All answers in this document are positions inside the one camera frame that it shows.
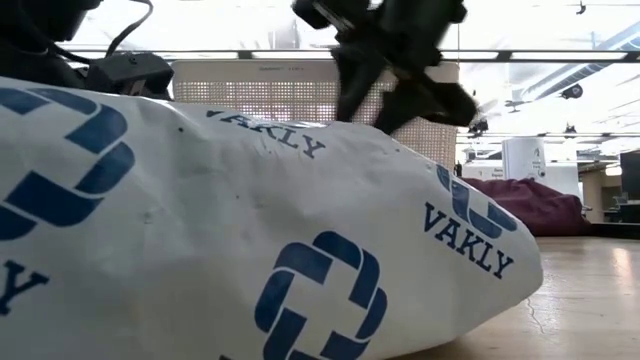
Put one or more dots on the black horizontal frame bar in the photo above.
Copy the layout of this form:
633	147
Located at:
550	55

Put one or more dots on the maroon beanbag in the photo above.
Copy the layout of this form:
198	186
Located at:
540	205

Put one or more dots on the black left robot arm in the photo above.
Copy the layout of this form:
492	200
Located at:
30	45

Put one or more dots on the white Vakly printed supply bag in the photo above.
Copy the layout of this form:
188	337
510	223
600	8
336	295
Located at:
225	225

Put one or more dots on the beige perforated panel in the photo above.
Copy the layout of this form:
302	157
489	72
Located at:
280	90

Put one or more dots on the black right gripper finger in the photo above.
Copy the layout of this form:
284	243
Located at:
355	80
430	102

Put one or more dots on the black monitor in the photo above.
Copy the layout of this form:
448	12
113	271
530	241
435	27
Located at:
631	175

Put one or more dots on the white counter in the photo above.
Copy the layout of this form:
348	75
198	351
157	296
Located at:
562	180

